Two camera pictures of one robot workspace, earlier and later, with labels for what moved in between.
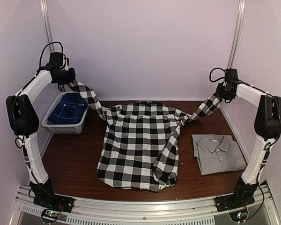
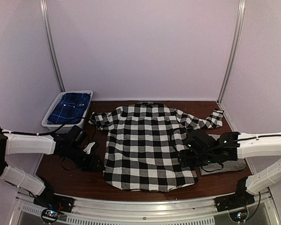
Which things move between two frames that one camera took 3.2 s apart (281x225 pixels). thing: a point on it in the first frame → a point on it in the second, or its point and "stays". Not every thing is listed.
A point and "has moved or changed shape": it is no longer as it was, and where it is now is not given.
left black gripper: x=72 y=77 → x=91 y=165
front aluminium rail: x=172 y=211 stays
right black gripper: x=218 y=92 → x=186 y=161
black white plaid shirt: x=140 y=140 has moved or changed shape
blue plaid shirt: x=70 y=109 stays
